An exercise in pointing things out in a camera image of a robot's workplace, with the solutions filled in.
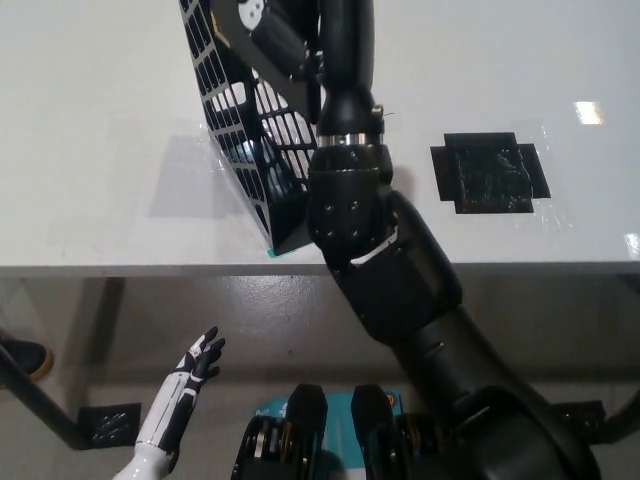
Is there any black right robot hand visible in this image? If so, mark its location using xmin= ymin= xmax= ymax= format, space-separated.
xmin=234 ymin=0 xmax=376 ymax=96

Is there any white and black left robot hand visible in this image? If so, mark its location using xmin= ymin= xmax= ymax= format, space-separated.
xmin=134 ymin=325 xmax=226 ymax=454

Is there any black and teal robot body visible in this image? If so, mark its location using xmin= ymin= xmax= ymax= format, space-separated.
xmin=230 ymin=382 xmax=464 ymax=480

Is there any black mesh magazine shelf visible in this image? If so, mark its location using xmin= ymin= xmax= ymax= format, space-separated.
xmin=178 ymin=0 xmax=321 ymax=253

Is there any black metal table leg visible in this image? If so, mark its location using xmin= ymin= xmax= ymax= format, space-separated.
xmin=0 ymin=344 xmax=99 ymax=451
xmin=597 ymin=394 xmax=640 ymax=446

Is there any black shoe with tan sole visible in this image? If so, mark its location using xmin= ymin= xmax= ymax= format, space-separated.
xmin=0 ymin=335 xmax=55 ymax=384

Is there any black tape patch on table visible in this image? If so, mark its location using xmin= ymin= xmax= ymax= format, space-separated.
xmin=430 ymin=131 xmax=552 ymax=217

